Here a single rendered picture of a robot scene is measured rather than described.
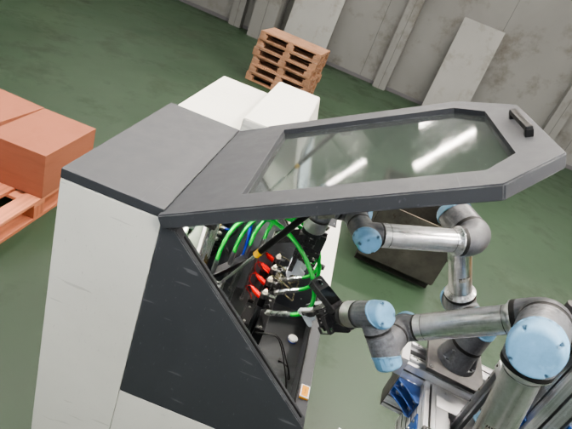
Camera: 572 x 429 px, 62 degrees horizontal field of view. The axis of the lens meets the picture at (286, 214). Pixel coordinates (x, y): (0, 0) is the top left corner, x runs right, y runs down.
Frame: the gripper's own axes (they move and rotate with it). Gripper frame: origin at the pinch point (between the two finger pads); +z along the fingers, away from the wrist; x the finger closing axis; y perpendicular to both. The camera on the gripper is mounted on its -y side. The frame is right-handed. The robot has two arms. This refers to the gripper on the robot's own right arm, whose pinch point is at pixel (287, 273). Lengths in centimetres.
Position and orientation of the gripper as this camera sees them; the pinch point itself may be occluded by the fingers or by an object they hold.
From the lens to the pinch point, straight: 164.2
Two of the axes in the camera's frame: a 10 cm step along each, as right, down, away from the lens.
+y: 9.3, 3.7, -0.1
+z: -3.3, 8.1, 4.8
